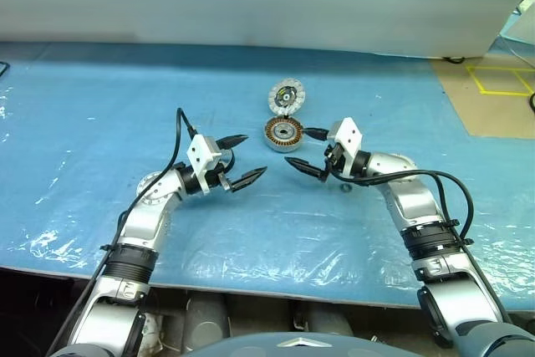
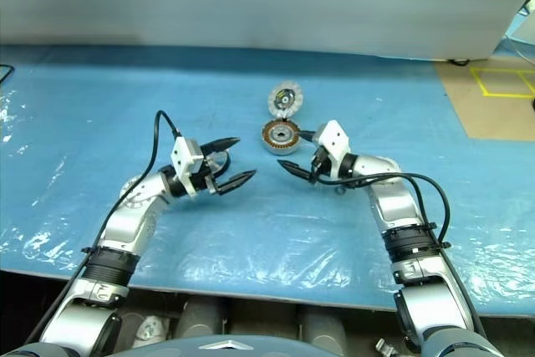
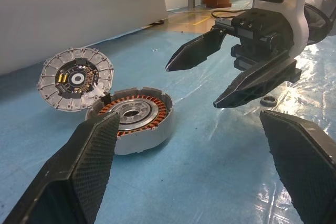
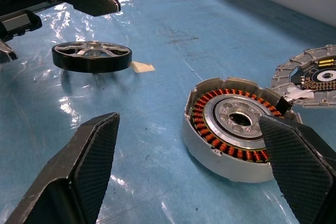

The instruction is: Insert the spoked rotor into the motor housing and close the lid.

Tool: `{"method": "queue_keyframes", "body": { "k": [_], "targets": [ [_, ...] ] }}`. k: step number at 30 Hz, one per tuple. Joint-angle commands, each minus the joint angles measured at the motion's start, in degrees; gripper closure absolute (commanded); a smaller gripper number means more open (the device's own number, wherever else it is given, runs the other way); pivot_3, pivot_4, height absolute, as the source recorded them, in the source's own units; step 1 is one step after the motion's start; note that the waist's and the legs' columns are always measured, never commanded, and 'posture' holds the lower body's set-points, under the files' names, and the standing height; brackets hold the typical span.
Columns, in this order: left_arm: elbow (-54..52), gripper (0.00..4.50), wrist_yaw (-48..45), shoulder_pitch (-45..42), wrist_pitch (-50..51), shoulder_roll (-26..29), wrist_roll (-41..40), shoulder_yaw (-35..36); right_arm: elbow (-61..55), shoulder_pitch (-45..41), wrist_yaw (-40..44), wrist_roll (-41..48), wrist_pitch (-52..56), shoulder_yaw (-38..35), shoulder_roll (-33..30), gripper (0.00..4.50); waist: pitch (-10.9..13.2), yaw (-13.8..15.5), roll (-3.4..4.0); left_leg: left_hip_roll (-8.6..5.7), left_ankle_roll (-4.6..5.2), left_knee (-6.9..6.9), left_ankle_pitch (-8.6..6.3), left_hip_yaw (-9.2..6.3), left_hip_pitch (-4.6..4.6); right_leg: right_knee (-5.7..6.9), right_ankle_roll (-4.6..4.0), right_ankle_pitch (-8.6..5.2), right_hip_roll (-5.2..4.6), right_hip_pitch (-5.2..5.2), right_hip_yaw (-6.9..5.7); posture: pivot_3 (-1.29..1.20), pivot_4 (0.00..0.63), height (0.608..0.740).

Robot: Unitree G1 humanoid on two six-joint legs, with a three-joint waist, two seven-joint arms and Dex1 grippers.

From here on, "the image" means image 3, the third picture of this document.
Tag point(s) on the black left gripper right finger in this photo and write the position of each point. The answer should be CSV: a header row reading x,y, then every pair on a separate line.
x,y
304,166

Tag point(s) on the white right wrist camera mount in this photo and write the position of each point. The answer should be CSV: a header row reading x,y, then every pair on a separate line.
x,y
298,11

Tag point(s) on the blue table mat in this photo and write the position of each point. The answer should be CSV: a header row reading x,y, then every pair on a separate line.
x,y
183,176

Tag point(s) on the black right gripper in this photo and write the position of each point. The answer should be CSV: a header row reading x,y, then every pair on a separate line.
x,y
262,28

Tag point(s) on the dark panel foot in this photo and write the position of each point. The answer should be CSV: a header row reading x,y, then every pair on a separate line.
x,y
157,22

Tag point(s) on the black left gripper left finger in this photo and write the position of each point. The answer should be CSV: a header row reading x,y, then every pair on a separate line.
x,y
86,161

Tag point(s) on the grey motor housing with copper windings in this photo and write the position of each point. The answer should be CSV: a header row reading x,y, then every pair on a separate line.
x,y
147,140

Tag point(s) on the silver motor cover with circuit board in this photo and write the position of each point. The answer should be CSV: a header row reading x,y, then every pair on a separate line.
x,y
52,77

